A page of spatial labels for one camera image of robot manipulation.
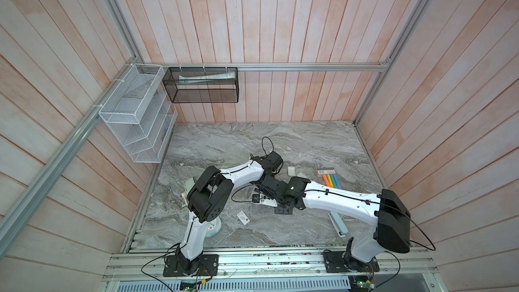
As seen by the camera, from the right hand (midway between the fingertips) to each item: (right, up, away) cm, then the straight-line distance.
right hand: (279, 197), depth 82 cm
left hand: (-7, +2, +13) cm, 15 cm away
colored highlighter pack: (+26, +5, +14) cm, 30 cm away
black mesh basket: (-38, +53, +23) cm, 69 cm away
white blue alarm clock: (-27, -12, -2) cm, 29 cm away
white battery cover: (+8, +8, +18) cm, 22 cm away
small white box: (-15, -9, +2) cm, 18 cm away
